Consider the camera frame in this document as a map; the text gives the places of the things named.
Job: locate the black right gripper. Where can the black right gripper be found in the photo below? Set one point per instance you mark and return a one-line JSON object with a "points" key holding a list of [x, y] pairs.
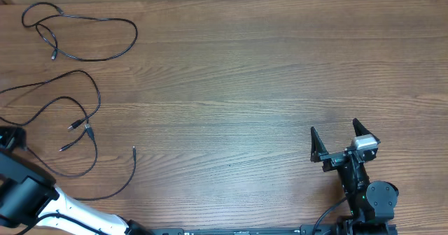
{"points": [[334, 160]]}

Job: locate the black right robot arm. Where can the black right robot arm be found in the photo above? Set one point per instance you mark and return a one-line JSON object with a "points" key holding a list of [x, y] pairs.
{"points": [[371, 203]]}

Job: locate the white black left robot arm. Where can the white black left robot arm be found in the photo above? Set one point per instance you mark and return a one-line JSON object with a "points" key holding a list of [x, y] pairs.
{"points": [[30, 197]]}

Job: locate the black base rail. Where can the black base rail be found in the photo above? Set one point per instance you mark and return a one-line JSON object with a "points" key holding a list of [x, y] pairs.
{"points": [[302, 230]]}

